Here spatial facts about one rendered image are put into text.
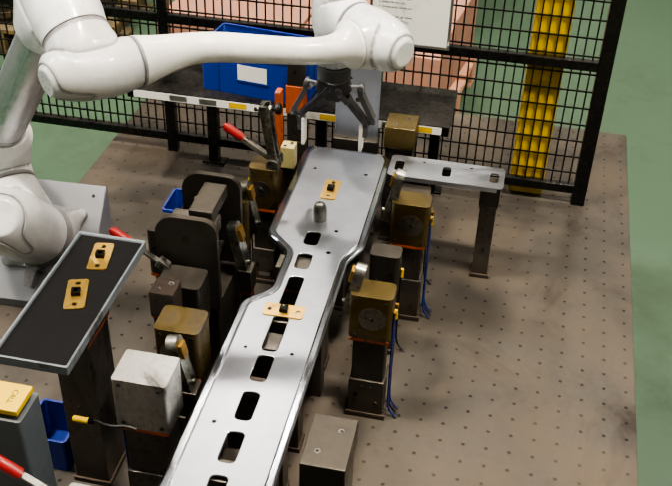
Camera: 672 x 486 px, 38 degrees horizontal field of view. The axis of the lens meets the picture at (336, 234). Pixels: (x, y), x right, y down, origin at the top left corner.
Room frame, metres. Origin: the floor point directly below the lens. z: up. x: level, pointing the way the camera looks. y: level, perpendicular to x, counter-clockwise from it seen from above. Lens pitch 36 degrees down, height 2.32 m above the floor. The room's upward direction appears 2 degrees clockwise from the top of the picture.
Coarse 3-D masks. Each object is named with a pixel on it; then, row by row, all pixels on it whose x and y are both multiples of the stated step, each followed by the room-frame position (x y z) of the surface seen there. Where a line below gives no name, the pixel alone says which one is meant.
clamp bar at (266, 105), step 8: (264, 104) 2.03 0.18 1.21; (280, 104) 2.03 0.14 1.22; (264, 112) 2.02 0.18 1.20; (272, 112) 2.03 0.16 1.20; (280, 112) 2.02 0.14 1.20; (264, 120) 2.02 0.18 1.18; (272, 120) 2.04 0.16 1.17; (264, 128) 2.02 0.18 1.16; (272, 128) 2.04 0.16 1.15; (264, 136) 2.02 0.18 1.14; (272, 136) 2.02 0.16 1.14; (272, 144) 2.01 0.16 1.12; (272, 152) 2.01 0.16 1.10; (280, 160) 2.04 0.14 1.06
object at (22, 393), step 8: (0, 384) 1.15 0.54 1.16; (8, 384) 1.15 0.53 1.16; (16, 384) 1.15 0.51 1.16; (0, 392) 1.13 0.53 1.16; (8, 392) 1.13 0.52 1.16; (16, 392) 1.14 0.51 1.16; (24, 392) 1.14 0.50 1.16; (32, 392) 1.15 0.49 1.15; (0, 400) 1.12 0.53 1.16; (8, 400) 1.12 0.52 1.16; (16, 400) 1.12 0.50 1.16; (24, 400) 1.12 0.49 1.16; (0, 408) 1.10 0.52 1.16; (8, 408) 1.10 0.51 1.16; (16, 408) 1.10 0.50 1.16
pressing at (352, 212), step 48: (288, 192) 1.98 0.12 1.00; (288, 240) 1.79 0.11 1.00; (336, 240) 1.80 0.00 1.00; (336, 288) 1.63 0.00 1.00; (240, 336) 1.47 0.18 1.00; (288, 336) 1.47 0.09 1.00; (240, 384) 1.33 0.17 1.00; (288, 384) 1.34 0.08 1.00; (192, 432) 1.21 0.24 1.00; (240, 432) 1.21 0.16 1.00; (288, 432) 1.22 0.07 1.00; (192, 480) 1.10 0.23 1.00; (240, 480) 1.10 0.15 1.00
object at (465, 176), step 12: (396, 156) 2.17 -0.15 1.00; (408, 156) 2.17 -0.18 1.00; (408, 168) 2.12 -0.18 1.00; (420, 168) 2.12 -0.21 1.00; (432, 168) 2.12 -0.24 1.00; (456, 168) 2.12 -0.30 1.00; (468, 168) 2.13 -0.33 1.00; (480, 168) 2.13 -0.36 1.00; (492, 168) 2.13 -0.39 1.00; (408, 180) 2.08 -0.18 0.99; (420, 180) 2.07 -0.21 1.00; (432, 180) 2.06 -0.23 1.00; (444, 180) 2.07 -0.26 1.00; (456, 180) 2.07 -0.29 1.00; (468, 180) 2.07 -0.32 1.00; (480, 180) 2.07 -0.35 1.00; (492, 192) 2.04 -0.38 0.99
